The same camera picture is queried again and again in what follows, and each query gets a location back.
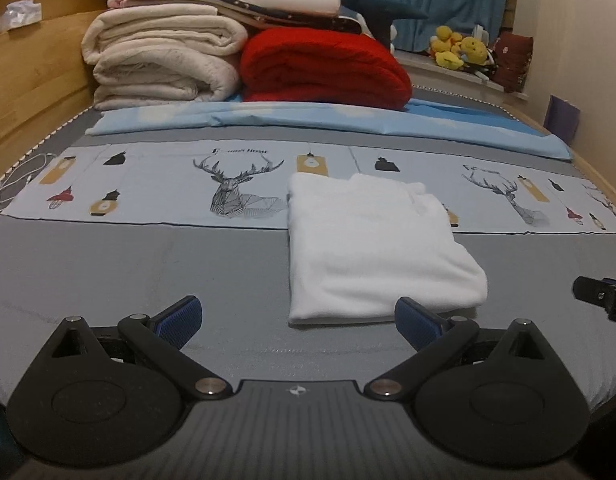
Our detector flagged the white t-shirt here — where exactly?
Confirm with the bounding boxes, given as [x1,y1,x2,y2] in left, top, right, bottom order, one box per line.
[287,174,488,325]

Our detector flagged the purple box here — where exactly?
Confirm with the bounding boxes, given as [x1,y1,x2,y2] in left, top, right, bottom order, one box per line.
[543,96,580,145]

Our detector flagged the light blue pillowcase sheet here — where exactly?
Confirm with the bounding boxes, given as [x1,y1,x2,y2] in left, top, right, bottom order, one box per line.
[86,99,573,162]

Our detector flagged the dark red plush cushion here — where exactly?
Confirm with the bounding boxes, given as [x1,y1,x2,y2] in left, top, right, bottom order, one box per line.
[492,32,534,93]

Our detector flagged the cream folded blanket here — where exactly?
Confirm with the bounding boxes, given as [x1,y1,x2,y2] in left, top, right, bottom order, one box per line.
[81,3,248,110]

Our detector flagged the yellow plush toys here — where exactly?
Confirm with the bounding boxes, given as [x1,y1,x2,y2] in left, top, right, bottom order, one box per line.
[428,25,497,81]

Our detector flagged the red knitted blanket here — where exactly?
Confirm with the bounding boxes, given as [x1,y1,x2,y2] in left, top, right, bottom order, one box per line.
[238,28,412,110]

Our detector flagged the white tissue pack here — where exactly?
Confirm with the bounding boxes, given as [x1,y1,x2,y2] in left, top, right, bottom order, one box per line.
[0,0,42,34]

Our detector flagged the white charging cable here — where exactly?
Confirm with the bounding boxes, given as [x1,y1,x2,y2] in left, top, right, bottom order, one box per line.
[0,152,56,206]

